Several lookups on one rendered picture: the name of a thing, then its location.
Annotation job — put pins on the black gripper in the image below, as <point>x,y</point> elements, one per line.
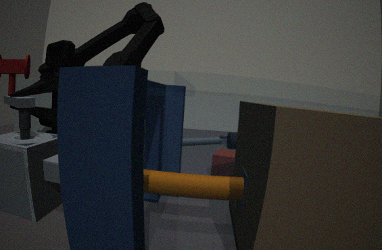
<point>59,54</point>

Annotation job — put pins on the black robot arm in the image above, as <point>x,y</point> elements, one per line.
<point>142,21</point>

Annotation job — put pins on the grey crank handle with red grip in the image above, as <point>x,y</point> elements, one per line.
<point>24,104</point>

